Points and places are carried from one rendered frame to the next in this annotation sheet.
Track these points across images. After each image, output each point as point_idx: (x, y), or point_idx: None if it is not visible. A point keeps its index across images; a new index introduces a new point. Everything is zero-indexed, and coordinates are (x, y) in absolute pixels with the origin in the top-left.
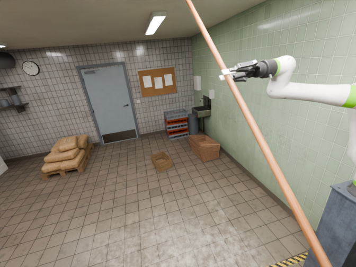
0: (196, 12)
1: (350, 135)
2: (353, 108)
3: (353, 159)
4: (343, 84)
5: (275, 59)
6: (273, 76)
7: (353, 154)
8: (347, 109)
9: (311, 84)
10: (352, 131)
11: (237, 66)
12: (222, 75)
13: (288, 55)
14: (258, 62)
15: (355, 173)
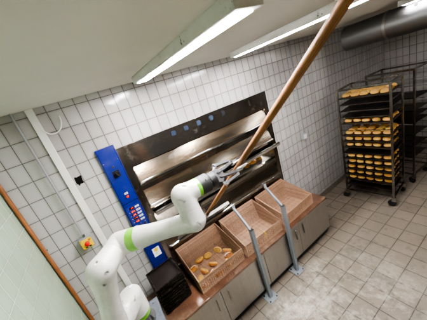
0: (286, 84)
1: (122, 309)
2: None
3: (135, 313)
4: (136, 227)
5: (192, 179)
6: None
7: (131, 315)
8: (115, 286)
9: (162, 220)
10: (121, 302)
11: (229, 160)
12: (244, 164)
13: (176, 185)
14: (210, 171)
15: (144, 308)
